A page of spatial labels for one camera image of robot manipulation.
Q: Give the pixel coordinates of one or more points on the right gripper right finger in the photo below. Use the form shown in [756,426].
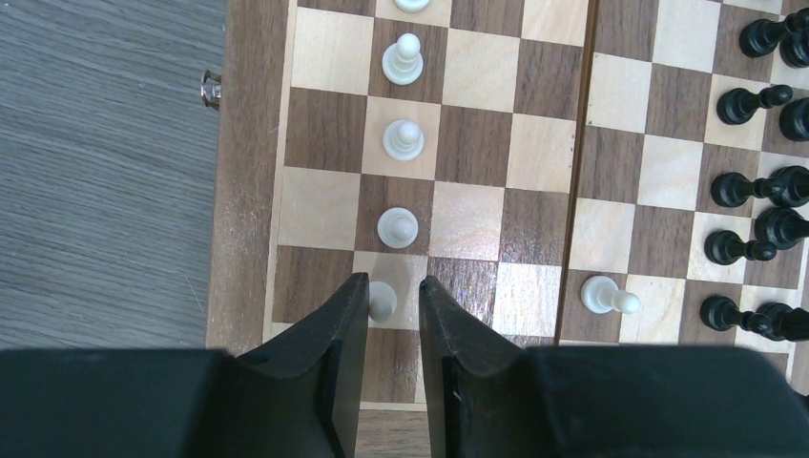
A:
[488,397]

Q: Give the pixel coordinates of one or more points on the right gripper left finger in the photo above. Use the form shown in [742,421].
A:
[297,395]

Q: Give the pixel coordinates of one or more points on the white chess pawn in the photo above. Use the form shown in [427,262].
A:
[397,228]

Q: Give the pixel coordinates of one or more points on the wooden chess board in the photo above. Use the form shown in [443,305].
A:
[563,140]

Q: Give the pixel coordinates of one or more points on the white chess piece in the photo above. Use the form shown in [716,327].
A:
[601,295]
[383,301]
[403,140]

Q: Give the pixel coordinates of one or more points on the black chess piece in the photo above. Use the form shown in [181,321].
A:
[721,313]

